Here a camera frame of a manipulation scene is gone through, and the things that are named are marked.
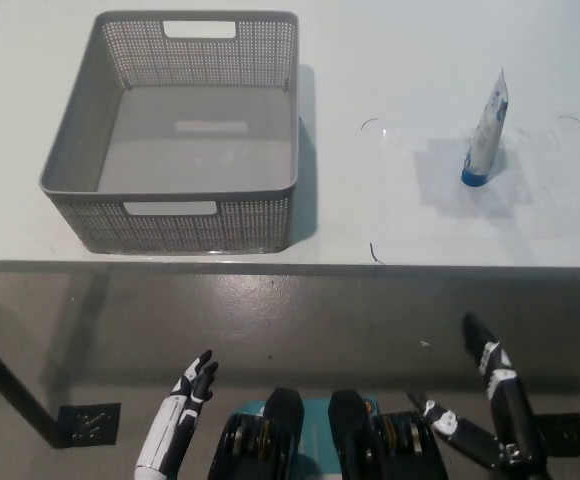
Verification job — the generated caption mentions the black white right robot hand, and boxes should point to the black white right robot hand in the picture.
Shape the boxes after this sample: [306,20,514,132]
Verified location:
[407,313,551,480]

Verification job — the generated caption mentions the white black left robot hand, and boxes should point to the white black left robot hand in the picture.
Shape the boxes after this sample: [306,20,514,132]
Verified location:
[134,349,220,480]

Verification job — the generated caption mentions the white blue shampoo tube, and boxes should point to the white blue shampoo tube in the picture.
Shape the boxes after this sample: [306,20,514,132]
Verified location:
[460,67,511,188]

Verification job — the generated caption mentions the black floor plate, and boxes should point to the black floor plate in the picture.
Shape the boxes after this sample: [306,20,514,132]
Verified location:
[58,402,122,446]
[532,412,580,455]

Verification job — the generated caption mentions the black table leg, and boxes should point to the black table leg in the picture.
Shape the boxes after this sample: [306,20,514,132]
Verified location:
[0,323,69,448]

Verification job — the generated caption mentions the grey perforated plastic basket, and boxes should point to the grey perforated plastic basket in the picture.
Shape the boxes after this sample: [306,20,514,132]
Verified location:
[38,10,301,255]

